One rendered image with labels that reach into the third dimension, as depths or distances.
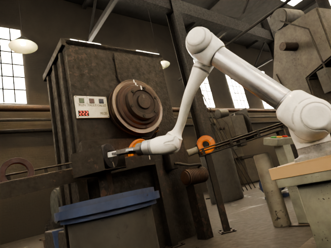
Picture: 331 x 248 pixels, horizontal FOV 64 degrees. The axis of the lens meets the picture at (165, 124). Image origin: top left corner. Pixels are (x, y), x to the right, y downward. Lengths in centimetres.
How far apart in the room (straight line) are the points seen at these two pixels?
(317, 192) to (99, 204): 96
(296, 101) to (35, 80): 826
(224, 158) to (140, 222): 396
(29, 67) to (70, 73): 688
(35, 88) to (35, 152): 196
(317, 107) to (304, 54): 314
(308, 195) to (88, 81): 172
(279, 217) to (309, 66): 257
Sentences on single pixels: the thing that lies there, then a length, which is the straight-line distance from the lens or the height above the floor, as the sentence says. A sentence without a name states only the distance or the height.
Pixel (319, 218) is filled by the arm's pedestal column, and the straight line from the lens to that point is 138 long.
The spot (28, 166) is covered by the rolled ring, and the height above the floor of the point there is 72.
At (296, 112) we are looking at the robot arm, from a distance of 114.
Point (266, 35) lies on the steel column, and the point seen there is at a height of 514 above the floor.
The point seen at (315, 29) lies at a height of 200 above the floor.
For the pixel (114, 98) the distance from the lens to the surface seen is 209.
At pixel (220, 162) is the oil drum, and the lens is 465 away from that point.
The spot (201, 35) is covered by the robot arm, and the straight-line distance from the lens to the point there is 128.
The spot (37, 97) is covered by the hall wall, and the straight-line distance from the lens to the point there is 869.
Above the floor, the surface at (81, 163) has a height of 65.
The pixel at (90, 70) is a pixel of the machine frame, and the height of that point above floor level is 148.
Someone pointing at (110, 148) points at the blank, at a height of 72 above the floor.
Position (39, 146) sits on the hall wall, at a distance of 821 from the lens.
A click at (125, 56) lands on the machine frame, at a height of 166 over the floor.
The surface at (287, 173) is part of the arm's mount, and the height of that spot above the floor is 37.
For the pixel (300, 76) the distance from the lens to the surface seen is 426.
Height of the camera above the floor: 41
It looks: 14 degrees up
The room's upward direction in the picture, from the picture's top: 12 degrees counter-clockwise
